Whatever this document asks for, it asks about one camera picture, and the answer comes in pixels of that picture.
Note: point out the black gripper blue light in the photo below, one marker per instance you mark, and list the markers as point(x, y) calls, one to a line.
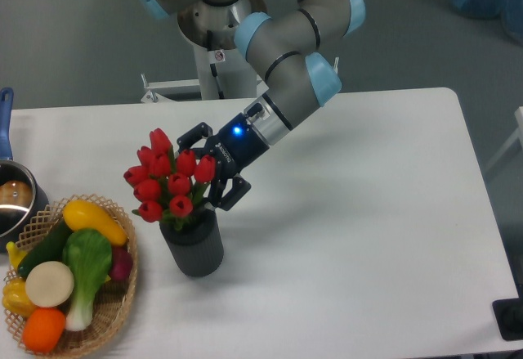
point(235, 146)

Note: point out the red tulip bouquet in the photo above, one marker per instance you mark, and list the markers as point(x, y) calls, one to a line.
point(170, 186)

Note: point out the dark grey ribbed vase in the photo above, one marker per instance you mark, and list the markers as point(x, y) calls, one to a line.
point(199, 251)

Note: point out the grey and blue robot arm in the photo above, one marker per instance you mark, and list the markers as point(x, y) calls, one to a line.
point(240, 51)

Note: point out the purple radish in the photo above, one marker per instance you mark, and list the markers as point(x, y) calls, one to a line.
point(122, 264)

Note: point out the yellow squash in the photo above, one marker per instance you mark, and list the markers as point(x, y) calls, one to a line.
point(81, 214)

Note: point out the green bok choy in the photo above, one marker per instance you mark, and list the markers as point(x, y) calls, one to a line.
point(88, 255)

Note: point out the woven wicker basket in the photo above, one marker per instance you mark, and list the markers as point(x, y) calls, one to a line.
point(112, 303)

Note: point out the dark green cucumber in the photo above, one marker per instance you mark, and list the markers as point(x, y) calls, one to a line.
point(50, 248)

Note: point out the cream round slice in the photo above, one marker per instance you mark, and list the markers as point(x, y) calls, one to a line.
point(49, 284)

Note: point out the yellow banana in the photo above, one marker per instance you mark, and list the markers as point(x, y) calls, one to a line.
point(15, 254)

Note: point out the orange fruit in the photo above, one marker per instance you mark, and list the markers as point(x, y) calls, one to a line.
point(43, 329)

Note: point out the yellow bell pepper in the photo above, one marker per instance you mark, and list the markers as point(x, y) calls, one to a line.
point(16, 300)

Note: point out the white furniture leg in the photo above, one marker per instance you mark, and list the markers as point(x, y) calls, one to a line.
point(509, 148)

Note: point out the black device at table edge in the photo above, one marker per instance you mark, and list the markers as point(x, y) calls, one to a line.
point(508, 314)

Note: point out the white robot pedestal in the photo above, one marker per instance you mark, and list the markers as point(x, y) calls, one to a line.
point(222, 74)

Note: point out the blue handled saucepan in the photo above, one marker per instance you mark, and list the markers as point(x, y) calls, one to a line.
point(21, 196)

